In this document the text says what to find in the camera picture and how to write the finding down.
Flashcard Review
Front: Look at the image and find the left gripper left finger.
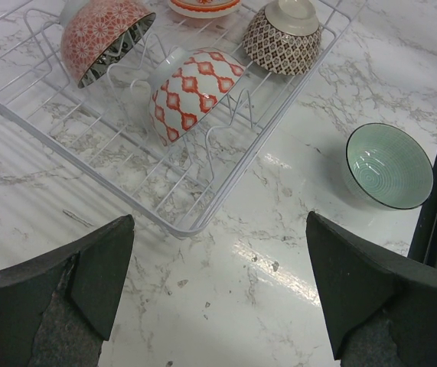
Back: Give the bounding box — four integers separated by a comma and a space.
0, 215, 135, 366

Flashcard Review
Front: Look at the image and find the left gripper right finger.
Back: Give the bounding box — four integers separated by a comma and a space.
306, 212, 437, 366

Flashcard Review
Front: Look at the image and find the pale green bowl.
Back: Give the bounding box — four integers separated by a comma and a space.
341, 123, 434, 210

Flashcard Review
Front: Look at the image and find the blue patterned bowl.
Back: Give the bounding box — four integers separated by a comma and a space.
146, 47, 246, 146

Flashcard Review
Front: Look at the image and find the brown patterned bowl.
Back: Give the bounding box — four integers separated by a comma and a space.
242, 0, 321, 76

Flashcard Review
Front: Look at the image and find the orange floral bowl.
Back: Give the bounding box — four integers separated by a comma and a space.
168, 0, 242, 19

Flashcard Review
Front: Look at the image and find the clear wire dish rack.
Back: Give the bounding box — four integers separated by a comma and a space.
0, 0, 368, 240

